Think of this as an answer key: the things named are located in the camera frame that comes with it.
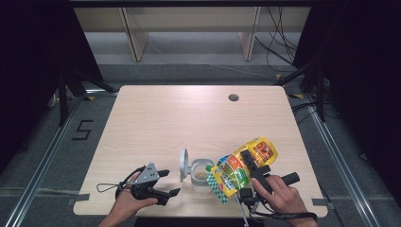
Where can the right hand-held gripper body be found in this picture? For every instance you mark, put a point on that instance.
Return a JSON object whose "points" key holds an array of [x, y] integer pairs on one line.
{"points": [[260, 179]]}

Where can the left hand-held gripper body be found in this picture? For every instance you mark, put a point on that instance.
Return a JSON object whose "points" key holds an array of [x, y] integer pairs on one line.
{"points": [[146, 176]]}

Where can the glass seasoning jar grey lid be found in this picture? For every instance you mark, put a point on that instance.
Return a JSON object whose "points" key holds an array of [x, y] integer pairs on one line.
{"points": [[184, 164]]}

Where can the yellow seasoning bag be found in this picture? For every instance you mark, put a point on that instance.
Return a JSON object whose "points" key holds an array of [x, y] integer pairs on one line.
{"points": [[233, 176]]}

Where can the person's right hand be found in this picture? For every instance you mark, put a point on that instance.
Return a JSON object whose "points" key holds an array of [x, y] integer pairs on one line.
{"points": [[283, 197]]}

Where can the person's left hand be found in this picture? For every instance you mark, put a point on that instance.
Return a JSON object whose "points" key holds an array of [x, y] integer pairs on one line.
{"points": [[124, 205]]}

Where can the grey tape strip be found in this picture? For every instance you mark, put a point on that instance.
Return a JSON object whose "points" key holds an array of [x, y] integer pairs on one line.
{"points": [[78, 198], [323, 203]]}

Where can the yellow tape piece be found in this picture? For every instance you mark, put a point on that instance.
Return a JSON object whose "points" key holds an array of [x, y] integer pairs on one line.
{"points": [[295, 96], [90, 98]]}

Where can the black metal stand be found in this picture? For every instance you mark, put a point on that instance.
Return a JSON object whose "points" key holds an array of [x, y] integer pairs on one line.
{"points": [[321, 94], [63, 94]]}

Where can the light wooden shelf unit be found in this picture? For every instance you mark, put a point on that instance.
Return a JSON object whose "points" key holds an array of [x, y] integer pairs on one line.
{"points": [[135, 44]]}

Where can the black curtain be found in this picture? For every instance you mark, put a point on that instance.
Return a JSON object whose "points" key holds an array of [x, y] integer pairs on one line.
{"points": [[31, 78], [362, 78]]}

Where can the aluminium floor rail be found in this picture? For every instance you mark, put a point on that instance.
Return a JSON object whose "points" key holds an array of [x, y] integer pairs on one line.
{"points": [[41, 164], [340, 164]]}

